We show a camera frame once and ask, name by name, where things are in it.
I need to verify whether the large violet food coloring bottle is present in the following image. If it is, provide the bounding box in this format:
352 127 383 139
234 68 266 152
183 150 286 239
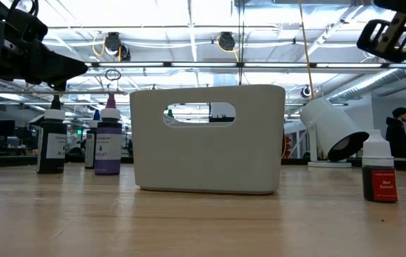
93 93 123 176

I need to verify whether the large black food coloring bottle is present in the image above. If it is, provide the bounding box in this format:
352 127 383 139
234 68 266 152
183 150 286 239
36 94 68 175

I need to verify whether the black ceiling cord reel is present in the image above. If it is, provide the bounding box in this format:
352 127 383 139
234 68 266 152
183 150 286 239
103 31 132 62
217 31 238 52

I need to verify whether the small red label bottle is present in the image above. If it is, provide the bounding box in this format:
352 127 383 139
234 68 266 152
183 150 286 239
362 128 400 203

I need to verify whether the silver ventilation duct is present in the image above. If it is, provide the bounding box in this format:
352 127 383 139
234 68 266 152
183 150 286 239
325 67 406 103

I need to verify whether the yellow hanging cable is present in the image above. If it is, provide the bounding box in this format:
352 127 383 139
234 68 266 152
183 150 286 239
297 0 317 101

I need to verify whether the black desk monitor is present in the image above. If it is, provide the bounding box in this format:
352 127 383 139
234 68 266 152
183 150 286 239
0 119 16 137

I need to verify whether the large blue food coloring bottle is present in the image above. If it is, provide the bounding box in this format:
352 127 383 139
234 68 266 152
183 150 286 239
83 109 102 169

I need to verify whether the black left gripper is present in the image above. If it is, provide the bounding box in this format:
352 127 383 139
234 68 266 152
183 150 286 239
0 0 89 92

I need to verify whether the white spot lamp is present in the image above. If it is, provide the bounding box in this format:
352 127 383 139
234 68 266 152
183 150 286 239
299 96 370 168

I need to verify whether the white plastic bin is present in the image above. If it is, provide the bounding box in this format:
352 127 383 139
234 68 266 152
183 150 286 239
129 84 287 196

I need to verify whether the person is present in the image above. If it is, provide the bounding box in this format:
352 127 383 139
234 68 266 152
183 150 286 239
385 106 406 160

